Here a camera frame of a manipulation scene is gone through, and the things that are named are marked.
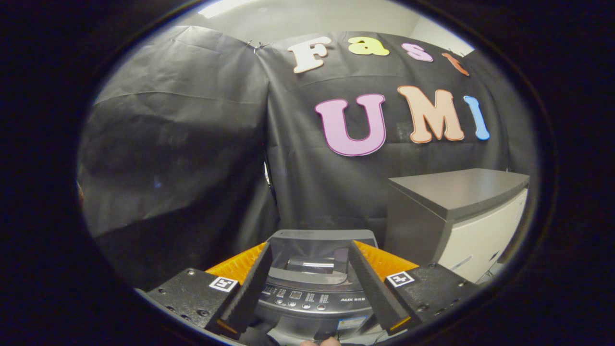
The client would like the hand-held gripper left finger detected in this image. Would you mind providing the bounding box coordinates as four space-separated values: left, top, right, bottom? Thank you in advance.
136 242 274 340

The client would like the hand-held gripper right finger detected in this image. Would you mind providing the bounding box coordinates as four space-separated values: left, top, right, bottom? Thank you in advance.
347 239 481 337

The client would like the grey washing machine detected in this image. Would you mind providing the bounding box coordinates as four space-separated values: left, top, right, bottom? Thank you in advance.
247 229 387 346

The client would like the black backdrop cloth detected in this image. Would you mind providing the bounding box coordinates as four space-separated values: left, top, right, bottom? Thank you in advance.
77 25 539 291

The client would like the white cabinet with dark frame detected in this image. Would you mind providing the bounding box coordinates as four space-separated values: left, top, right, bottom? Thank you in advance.
384 168 530 285

